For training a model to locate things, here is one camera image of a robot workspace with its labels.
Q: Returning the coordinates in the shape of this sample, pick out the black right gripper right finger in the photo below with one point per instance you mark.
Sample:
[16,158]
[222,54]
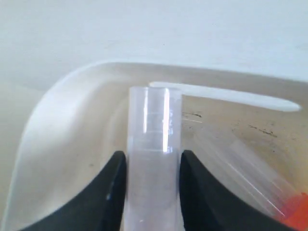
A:
[207,205]

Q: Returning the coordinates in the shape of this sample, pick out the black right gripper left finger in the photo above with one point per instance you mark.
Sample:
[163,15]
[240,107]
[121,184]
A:
[98,207]

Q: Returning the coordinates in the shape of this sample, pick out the orange-capped tube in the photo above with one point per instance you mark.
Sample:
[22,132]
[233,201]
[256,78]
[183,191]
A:
[153,159]
[245,174]

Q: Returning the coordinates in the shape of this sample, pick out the white plastic bin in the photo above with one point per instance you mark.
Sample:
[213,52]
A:
[83,119]

